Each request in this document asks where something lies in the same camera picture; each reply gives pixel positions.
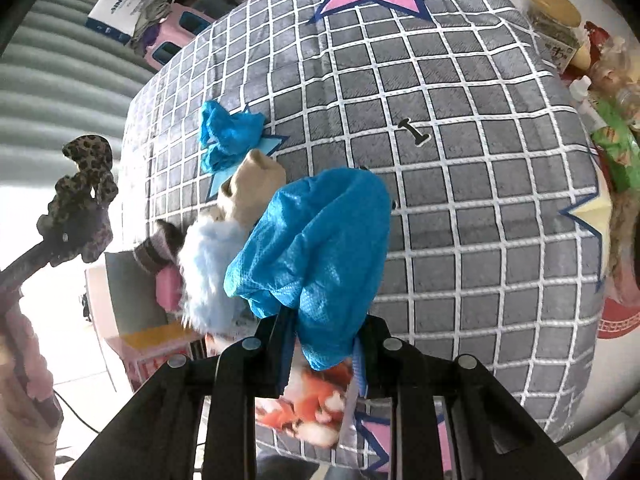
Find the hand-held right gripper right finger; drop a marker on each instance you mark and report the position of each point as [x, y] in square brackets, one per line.
[359, 367]

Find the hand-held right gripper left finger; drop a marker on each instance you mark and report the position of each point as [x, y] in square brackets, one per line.
[286, 355]

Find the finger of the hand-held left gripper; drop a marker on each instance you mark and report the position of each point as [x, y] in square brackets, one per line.
[30, 262]

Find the grey and white storage box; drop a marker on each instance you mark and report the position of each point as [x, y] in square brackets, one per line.
[130, 290]

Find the leopard print scrunchie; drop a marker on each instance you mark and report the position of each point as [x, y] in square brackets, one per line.
[85, 160]

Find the light blue fluffy cloth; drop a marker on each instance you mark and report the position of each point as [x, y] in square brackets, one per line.
[210, 265]

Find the large blue shoe cover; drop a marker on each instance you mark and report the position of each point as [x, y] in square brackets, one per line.
[320, 240]

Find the striped sock with pink toe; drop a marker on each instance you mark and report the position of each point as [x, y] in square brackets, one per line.
[152, 255]

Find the beige knitted sock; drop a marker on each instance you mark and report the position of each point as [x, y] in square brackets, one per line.
[255, 180]

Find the orange fox print cloth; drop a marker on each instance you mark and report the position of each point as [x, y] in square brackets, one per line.
[310, 405]

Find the grey pleated curtain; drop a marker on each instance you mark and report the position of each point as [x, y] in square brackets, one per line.
[50, 85]

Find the grey checked star bedsheet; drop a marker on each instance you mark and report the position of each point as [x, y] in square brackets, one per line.
[450, 160]

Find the small crumpled blue shoe cover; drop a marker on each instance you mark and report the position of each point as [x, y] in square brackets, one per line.
[230, 130]

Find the red plastic basket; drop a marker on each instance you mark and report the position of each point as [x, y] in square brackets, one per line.
[620, 320]

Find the white and blue cardboard box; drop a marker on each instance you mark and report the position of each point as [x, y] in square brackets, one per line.
[117, 7]

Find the pink plastic stool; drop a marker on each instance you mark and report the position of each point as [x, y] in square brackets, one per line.
[175, 35]

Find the green snack packet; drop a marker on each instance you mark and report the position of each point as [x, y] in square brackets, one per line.
[617, 145]

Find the small white bottle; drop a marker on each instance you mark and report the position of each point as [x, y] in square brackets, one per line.
[587, 100]

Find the jar with yellow lid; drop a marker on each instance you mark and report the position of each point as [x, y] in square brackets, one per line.
[552, 15]

